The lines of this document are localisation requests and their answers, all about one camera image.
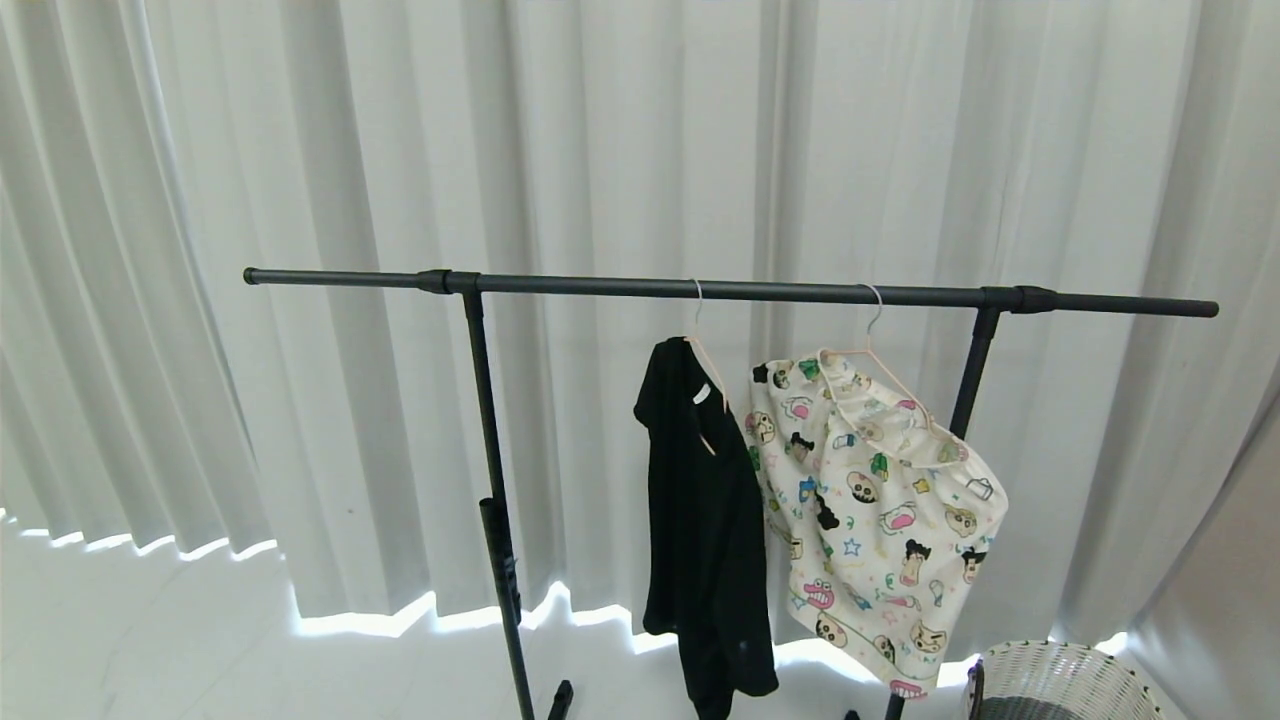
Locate black clothes rack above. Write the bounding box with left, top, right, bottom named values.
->
left=243, top=266, right=1220, bottom=720

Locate black garment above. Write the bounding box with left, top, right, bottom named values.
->
left=632, top=336, right=780, bottom=720

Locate white laundry basket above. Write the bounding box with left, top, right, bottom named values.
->
left=964, top=640, right=1167, bottom=720

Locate pink clothes hanger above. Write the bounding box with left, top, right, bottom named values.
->
left=682, top=279, right=732, bottom=457
left=817, top=284, right=968, bottom=470

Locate cream printed garment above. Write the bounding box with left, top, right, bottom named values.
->
left=745, top=349, right=1010, bottom=700

